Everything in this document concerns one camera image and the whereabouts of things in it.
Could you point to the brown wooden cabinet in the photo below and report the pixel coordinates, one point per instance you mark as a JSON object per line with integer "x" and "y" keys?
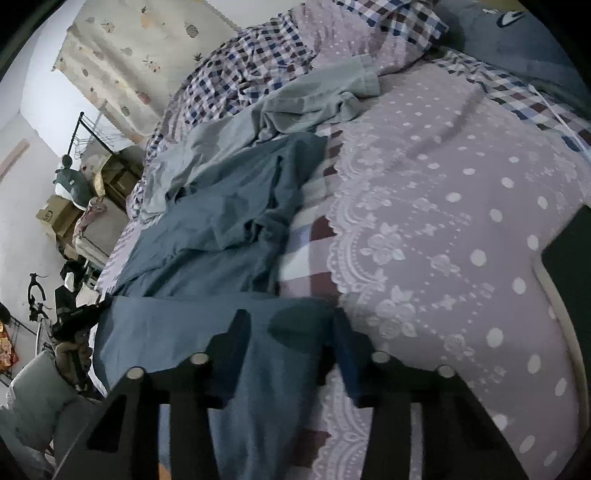
{"x": 120, "y": 177}

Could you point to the black metal clothes rack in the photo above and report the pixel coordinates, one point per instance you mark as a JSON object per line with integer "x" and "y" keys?
{"x": 85, "y": 129}

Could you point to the light grey-green garment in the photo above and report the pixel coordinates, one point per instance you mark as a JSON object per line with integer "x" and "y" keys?
{"x": 304, "y": 97}

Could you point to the white padded cloth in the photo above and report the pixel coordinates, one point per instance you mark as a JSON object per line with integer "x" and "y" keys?
{"x": 37, "y": 406}

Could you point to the dark tablet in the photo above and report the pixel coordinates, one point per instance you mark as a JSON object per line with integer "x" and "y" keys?
{"x": 570, "y": 277}

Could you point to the black metal stand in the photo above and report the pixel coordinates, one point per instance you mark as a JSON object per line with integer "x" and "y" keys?
{"x": 37, "y": 295}

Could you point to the teal blue garment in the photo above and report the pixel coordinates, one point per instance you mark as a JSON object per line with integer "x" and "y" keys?
{"x": 221, "y": 221}

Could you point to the pink cloth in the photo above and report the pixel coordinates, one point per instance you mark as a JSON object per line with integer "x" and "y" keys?
{"x": 90, "y": 217}

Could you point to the green plush toy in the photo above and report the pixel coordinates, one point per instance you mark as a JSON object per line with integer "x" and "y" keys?
{"x": 71, "y": 182}

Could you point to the checked and dotted bed sheet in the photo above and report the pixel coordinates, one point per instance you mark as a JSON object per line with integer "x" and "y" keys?
{"x": 438, "y": 207}

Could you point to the slate blue cartoon pillow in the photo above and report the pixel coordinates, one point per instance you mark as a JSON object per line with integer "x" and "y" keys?
{"x": 503, "y": 41}

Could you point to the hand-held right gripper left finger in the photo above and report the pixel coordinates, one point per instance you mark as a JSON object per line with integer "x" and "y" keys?
{"x": 233, "y": 364}

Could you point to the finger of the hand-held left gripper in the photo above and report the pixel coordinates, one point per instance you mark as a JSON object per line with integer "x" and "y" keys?
{"x": 99, "y": 307}

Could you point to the pink wall strip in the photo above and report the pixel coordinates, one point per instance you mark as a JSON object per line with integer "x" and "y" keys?
{"x": 14, "y": 159}

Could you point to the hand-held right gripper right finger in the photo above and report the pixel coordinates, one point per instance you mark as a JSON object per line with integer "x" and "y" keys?
{"x": 348, "y": 364}

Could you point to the cardboard box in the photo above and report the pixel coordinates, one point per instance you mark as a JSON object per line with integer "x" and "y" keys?
{"x": 55, "y": 212}

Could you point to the pineapple print curtain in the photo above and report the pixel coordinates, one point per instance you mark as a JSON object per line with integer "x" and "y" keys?
{"x": 138, "y": 50}

